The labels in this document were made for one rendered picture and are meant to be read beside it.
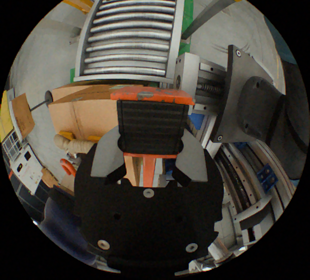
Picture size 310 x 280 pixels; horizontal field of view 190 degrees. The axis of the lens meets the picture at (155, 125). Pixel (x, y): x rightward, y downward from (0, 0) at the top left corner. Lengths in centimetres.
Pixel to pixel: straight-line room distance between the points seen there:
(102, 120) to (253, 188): 51
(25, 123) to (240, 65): 207
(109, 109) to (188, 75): 22
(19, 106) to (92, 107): 179
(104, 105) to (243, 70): 35
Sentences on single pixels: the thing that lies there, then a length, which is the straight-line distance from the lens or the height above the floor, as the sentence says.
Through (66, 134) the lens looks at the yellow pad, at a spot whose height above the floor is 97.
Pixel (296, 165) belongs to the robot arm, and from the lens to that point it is 20.
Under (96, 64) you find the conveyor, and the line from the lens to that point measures 84.
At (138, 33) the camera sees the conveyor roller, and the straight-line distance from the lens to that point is 72.
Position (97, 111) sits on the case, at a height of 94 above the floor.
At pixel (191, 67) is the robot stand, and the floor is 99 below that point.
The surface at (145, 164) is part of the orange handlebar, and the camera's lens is 17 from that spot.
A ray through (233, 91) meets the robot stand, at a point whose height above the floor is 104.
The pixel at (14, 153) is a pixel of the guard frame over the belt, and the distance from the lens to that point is 777.
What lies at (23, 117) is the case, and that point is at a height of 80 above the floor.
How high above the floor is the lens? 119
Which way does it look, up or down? 61 degrees down
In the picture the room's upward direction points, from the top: 180 degrees clockwise
